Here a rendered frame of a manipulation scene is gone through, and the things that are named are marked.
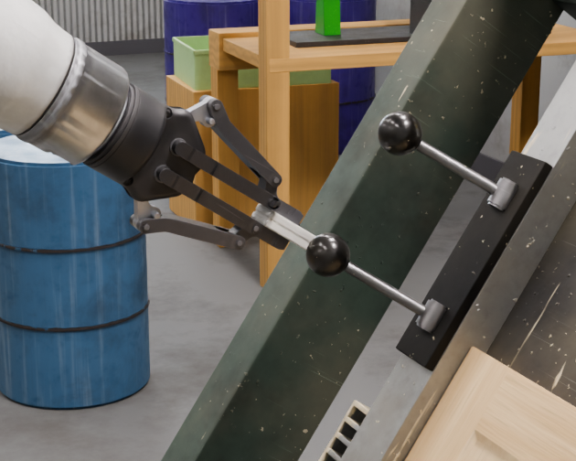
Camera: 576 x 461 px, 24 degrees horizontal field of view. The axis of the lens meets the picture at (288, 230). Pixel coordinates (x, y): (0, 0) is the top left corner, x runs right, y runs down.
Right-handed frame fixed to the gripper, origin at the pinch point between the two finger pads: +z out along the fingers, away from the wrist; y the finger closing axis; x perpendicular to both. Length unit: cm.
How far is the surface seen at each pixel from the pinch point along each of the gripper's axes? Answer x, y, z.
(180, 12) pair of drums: -602, -74, 217
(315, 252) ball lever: 5.5, 0.5, -0.1
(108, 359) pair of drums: -285, 65, 131
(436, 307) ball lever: 10.6, -0.7, 9.8
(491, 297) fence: 12.3, -3.8, 13.0
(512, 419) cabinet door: 21.3, 3.9, 13.7
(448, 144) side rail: -11.7, -15.8, 17.5
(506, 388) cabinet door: 18.8, 2.1, 13.7
